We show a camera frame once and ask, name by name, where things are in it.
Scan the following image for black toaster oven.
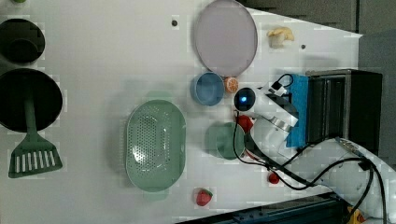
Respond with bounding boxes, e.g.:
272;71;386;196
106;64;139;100
285;69;383;154

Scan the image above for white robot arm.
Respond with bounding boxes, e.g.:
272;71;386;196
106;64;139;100
233;87;395;224

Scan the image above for blue bowl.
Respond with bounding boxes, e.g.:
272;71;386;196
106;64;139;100
190;72;225;106

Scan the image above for green cup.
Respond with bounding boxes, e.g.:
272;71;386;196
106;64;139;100
205;122;245;161

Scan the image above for orange slice toy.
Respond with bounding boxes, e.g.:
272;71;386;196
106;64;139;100
224;77;239;93

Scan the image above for green perforated colander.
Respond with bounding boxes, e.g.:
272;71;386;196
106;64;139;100
125;100;186;192

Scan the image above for red ketchup bottle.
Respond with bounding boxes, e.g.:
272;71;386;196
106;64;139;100
235;115;253;133

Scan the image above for lilac round plate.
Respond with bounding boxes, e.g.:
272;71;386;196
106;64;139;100
193;0;258;77

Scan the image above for strawberry toy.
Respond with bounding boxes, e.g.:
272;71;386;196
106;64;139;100
195;189;213;206

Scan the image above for small red tomato toy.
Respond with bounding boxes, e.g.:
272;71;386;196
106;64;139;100
268;173;279;184

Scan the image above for peeled banana toy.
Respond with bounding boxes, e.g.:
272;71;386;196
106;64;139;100
267;27;294;49

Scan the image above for green spatula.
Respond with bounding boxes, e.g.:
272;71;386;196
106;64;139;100
8;94;63;178

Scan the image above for small black cylinder holder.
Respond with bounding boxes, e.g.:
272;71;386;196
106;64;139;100
0;19;46;63

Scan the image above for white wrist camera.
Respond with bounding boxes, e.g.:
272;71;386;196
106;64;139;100
266;81;287;96

